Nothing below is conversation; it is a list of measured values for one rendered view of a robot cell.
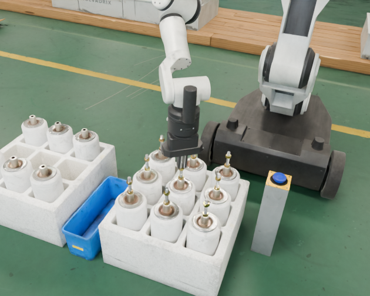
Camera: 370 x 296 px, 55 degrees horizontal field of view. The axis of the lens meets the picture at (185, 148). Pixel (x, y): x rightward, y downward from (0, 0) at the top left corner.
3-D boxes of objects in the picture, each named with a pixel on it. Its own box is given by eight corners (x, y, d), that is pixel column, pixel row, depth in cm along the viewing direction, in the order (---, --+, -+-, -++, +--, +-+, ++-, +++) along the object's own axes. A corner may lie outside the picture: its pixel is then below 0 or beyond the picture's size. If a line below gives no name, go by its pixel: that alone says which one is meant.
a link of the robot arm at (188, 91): (164, 110, 102) (164, 73, 95) (200, 106, 104) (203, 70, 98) (173, 131, 93) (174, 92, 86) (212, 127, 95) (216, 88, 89)
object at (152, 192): (135, 205, 132) (133, 167, 121) (162, 205, 133) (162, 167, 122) (134, 225, 124) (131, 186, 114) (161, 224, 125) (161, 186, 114)
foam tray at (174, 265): (152, 189, 150) (151, 155, 139) (243, 215, 139) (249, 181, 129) (103, 262, 120) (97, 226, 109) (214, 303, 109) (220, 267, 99)
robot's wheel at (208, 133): (209, 147, 175) (213, 112, 163) (219, 150, 174) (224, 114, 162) (195, 171, 160) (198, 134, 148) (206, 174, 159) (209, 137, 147)
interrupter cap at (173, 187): (164, 183, 116) (164, 181, 115) (184, 175, 119) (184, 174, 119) (177, 197, 111) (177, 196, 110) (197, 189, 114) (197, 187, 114)
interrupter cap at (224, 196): (211, 208, 108) (212, 206, 107) (199, 192, 113) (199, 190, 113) (232, 200, 111) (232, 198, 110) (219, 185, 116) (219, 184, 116)
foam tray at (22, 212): (42, 157, 164) (34, 124, 153) (118, 179, 154) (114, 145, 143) (-26, 215, 134) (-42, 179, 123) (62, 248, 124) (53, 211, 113)
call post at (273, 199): (254, 235, 131) (269, 171, 113) (273, 241, 130) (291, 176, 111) (250, 251, 126) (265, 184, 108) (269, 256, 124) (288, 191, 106)
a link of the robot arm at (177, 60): (164, 108, 96) (156, 63, 99) (196, 105, 98) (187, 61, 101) (167, 97, 89) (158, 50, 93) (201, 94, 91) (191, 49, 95)
